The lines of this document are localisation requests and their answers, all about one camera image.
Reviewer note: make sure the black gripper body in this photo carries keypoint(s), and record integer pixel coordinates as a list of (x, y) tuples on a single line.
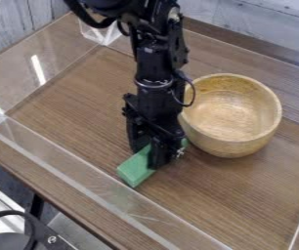
[(157, 103)]

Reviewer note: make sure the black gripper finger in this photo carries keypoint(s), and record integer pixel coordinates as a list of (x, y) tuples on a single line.
[(164, 151), (137, 132)]

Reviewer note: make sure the green rectangular block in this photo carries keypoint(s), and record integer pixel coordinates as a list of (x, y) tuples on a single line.
[(133, 170)]

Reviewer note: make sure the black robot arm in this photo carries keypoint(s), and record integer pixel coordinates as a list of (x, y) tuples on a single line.
[(152, 23)]

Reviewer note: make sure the light brown wooden bowl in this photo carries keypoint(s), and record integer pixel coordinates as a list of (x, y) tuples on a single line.
[(233, 117)]

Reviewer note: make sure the black table leg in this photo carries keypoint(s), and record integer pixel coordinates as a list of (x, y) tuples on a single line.
[(36, 206)]

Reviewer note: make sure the clear acrylic corner bracket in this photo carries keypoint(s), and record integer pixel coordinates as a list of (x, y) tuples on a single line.
[(103, 36)]

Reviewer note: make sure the clear acrylic barrier wall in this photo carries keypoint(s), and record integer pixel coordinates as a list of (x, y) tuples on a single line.
[(63, 142)]

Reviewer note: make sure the grey metal base plate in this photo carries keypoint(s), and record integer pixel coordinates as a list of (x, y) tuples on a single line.
[(44, 236)]

